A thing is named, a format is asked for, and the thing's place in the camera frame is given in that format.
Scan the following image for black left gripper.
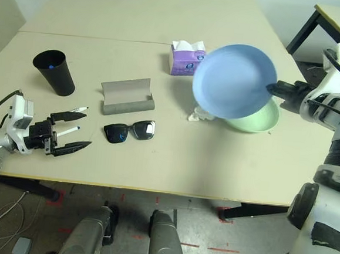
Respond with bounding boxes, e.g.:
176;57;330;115
23;107;95;160

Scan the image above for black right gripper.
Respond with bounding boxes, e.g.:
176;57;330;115
264;78;309;114

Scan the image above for blue plastic plate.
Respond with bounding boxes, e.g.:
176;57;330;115
189;40;281;123

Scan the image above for black sunglasses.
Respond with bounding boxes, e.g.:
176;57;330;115
102;116;156;147

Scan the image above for white tissue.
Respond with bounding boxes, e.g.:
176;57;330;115
187;104;216;124

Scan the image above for green plastic plate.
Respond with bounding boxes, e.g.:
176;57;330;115
222;94;281;136

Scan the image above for black tapered cup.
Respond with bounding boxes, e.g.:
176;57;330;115
30;48;79;99

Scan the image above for black table foot bar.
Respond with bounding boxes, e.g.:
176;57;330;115
218;200;291;227
0;175;62;203

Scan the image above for side table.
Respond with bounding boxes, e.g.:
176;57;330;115
285;1;340;67

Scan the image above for purple tissue pack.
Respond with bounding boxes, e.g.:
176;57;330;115
166;38;208;79

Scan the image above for grey robot left leg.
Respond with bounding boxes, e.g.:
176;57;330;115
56;202;120;254

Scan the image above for grey robot leg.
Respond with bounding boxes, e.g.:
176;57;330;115
56;202;120;254
146;209;189;254

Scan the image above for grey floor pedal box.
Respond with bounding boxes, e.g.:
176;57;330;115
11;236;34;254

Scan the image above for grey robot right leg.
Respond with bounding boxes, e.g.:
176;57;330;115
146;209;189;254

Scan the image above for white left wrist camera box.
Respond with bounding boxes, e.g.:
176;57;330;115
4;93;36;154

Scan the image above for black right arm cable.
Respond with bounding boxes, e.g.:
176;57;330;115
307;46;340;123

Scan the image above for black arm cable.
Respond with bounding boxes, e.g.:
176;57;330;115
0;89;23;130
307;46;340;123

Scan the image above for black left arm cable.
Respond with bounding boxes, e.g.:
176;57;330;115
0;89;23;130

